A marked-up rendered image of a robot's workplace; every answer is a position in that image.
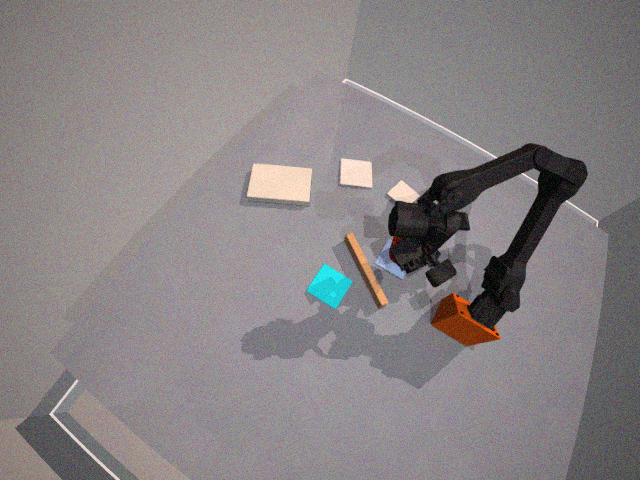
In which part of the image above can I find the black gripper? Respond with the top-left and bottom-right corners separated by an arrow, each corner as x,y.
419,236 -> 457,287

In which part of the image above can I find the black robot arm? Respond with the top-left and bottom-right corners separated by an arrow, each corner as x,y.
388,143 -> 588,332

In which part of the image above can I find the red cup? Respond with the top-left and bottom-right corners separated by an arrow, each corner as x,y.
389,236 -> 405,264

